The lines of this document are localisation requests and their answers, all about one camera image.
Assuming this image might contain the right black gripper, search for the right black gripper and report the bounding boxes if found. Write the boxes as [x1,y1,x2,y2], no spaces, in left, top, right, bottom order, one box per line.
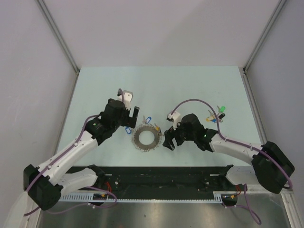
[162,119,196,151]

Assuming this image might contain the metal key organizer ring disc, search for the metal key organizer ring disc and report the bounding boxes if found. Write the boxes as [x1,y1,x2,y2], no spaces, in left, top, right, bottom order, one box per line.
[132,124,162,152]

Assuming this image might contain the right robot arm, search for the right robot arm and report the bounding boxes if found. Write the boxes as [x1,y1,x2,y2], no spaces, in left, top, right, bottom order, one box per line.
[163,112,295,194]

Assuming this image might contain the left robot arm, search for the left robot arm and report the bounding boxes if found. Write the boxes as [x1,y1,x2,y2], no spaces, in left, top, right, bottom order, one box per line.
[23,98,140,211]

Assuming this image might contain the blue tag key upper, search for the blue tag key upper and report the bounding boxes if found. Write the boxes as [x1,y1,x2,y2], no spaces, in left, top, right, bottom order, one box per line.
[142,116,152,124]

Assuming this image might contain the blue tag key lower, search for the blue tag key lower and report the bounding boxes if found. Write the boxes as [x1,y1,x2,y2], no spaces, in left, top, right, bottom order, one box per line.
[125,127,132,134]

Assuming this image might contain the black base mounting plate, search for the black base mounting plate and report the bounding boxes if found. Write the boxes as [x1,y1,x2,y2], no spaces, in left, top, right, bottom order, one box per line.
[68,166,244,199]

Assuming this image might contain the green key tag key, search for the green key tag key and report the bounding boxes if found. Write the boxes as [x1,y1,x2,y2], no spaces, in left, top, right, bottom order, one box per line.
[217,106,226,114]

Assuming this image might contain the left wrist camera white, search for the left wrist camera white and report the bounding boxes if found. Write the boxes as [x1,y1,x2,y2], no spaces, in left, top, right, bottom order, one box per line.
[117,88,133,111]

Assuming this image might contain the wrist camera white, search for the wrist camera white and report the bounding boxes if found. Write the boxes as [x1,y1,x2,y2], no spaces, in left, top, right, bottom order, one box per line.
[117,88,133,111]
[166,111,181,130]

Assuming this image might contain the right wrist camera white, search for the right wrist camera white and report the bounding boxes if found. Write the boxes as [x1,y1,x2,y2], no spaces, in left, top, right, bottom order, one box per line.
[166,111,181,130]

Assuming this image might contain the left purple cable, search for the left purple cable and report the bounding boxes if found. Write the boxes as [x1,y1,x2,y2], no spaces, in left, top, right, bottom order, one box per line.
[23,88,125,217]

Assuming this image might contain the purple cable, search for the purple cable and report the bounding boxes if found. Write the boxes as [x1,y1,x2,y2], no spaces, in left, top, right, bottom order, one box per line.
[171,98,294,225]
[23,88,125,217]

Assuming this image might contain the white slotted cable duct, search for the white slotted cable duct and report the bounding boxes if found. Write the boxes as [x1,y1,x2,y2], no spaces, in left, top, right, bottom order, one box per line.
[59,191,232,203]

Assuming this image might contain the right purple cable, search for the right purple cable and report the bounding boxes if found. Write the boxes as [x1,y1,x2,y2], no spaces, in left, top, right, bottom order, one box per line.
[171,98,294,225]

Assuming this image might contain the left aluminium frame post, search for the left aluminium frame post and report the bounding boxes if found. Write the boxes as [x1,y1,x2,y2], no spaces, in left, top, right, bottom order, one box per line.
[35,0,80,76]

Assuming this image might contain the aluminium frame post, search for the aluminium frame post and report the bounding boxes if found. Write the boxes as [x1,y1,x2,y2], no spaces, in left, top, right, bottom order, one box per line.
[242,0,289,74]
[35,0,80,76]

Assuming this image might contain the right aluminium frame post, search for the right aluminium frame post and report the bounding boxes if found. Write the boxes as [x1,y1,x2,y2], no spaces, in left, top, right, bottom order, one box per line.
[242,0,289,74]

